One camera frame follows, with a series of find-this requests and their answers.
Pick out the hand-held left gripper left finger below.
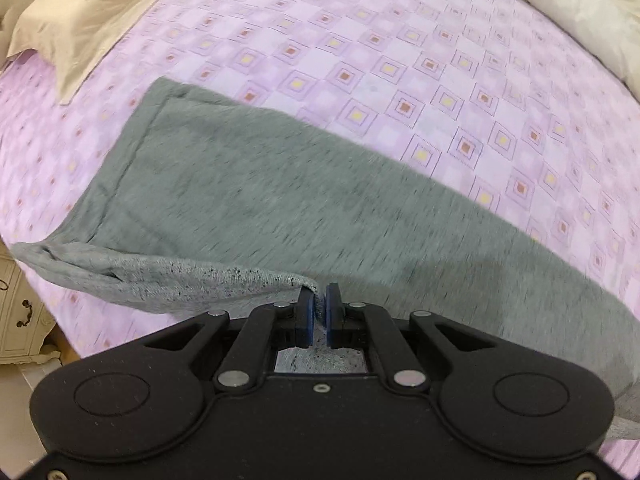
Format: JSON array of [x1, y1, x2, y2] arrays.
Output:
[[142, 284, 317, 392]]

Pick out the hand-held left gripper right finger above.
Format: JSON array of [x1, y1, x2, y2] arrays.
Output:
[[324, 282, 498, 392]]

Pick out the grey mottled pants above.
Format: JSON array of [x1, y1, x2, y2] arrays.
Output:
[[11, 76, 640, 441]]

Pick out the pink patterned bed sheet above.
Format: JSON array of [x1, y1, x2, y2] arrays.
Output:
[[0, 0, 640, 466]]

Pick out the white nightstand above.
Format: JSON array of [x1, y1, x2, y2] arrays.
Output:
[[0, 255, 61, 366]]

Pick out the beige pillow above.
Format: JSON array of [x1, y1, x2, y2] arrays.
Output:
[[7, 0, 203, 106]]

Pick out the cream duvet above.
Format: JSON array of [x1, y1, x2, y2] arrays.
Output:
[[452, 0, 640, 86]]

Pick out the cream tufted headboard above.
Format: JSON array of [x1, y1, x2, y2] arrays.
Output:
[[0, 0, 41, 58]]

